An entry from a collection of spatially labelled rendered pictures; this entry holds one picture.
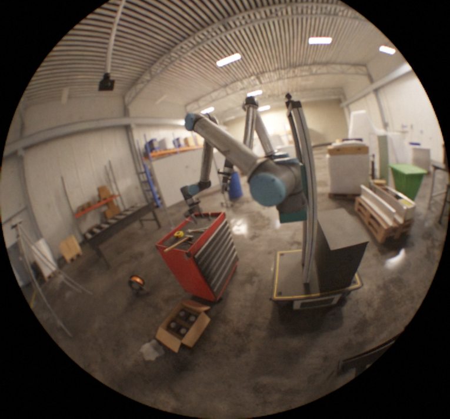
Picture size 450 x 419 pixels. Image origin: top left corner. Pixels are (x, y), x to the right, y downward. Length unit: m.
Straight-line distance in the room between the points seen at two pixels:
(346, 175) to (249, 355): 3.72
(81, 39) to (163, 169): 7.23
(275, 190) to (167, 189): 3.19
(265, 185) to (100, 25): 7.92
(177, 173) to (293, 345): 3.85
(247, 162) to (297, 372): 1.66
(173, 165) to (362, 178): 4.66
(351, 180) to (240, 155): 3.41
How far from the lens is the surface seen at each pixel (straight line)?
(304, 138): 0.84
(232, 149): 0.65
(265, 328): 1.63
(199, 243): 1.24
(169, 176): 3.58
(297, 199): 0.75
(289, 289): 1.45
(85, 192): 8.85
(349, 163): 3.68
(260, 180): 0.54
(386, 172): 4.45
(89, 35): 8.02
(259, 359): 1.56
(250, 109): 1.21
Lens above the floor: 1.55
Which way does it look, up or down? 15 degrees down
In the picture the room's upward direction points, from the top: 15 degrees counter-clockwise
